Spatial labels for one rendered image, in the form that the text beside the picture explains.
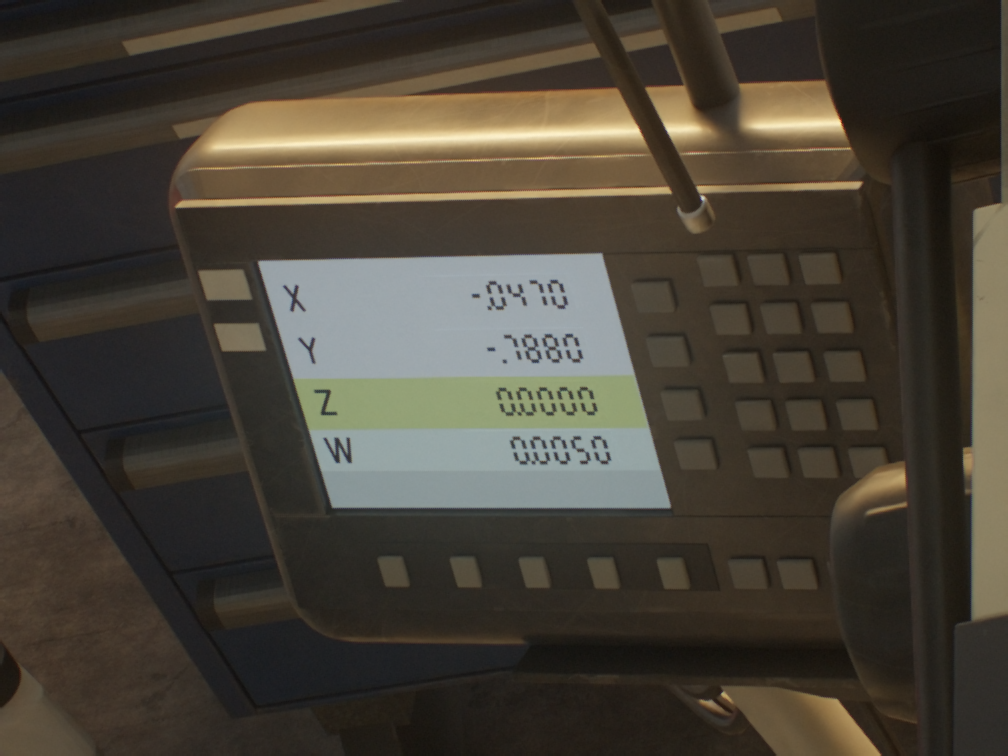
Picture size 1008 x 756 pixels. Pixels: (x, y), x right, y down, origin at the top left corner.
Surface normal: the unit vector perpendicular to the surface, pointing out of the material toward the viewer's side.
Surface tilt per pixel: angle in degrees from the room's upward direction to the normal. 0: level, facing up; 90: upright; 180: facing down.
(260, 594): 34
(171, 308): 90
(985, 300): 0
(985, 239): 0
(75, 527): 0
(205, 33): 90
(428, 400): 70
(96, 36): 56
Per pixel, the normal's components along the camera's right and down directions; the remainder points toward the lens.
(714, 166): -0.43, -0.43
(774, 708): -0.18, 0.17
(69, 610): -0.36, -0.65
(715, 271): -0.40, 0.50
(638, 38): -0.11, 0.75
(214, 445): -0.37, -0.12
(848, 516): -0.72, -0.51
